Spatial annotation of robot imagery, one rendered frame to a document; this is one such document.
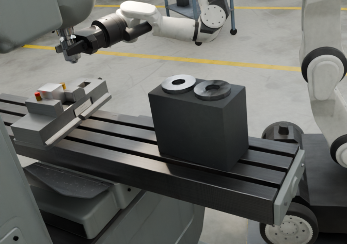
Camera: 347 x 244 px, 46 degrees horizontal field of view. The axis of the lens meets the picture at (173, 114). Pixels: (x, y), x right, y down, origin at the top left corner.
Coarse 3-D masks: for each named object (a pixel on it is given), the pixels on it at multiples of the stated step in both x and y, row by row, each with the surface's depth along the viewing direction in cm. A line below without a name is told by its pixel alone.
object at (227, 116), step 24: (168, 96) 100; (192, 96) 98; (216, 96) 94; (240, 96) 98; (168, 120) 104; (192, 120) 99; (216, 120) 94; (240, 120) 101; (168, 144) 109; (192, 144) 103; (216, 144) 98; (240, 144) 103; (216, 168) 102
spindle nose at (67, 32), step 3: (72, 27) 111; (57, 30) 111; (60, 30) 110; (63, 30) 110; (66, 30) 110; (69, 30) 111; (72, 30) 111; (60, 33) 110; (63, 33) 110; (66, 33) 110; (69, 33) 111; (72, 33) 112; (60, 36) 111; (63, 36) 111
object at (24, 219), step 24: (0, 120) 79; (0, 144) 77; (0, 168) 77; (0, 192) 78; (24, 192) 84; (0, 216) 79; (24, 216) 84; (0, 240) 78; (24, 240) 83; (48, 240) 93
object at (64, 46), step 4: (76, 40) 114; (60, 44) 113; (64, 44) 112; (68, 44) 112; (72, 44) 112; (64, 48) 113; (64, 52) 114; (64, 56) 115; (68, 56) 114; (72, 56) 114; (76, 56) 114; (80, 56) 116; (68, 60) 115; (72, 60) 114
